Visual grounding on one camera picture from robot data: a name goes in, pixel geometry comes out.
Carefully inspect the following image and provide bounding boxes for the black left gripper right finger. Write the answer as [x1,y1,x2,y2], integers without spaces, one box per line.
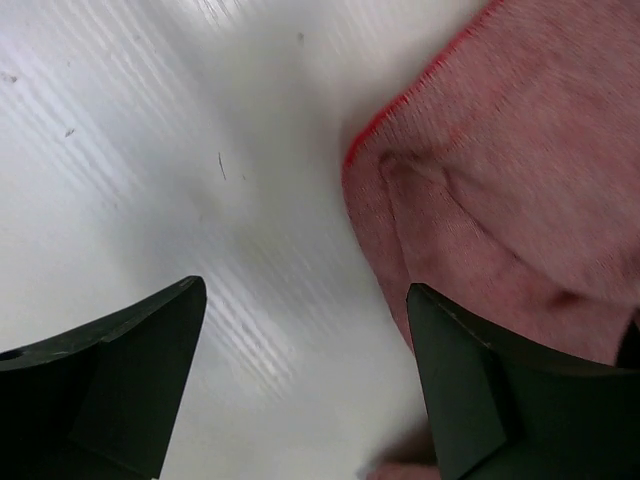
[407,284,639,479]

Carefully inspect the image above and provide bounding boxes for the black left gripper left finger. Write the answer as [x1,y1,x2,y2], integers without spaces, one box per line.
[1,276,206,479]

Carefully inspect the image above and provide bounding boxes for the pink and red pillowcase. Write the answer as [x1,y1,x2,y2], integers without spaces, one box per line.
[341,0,640,480]

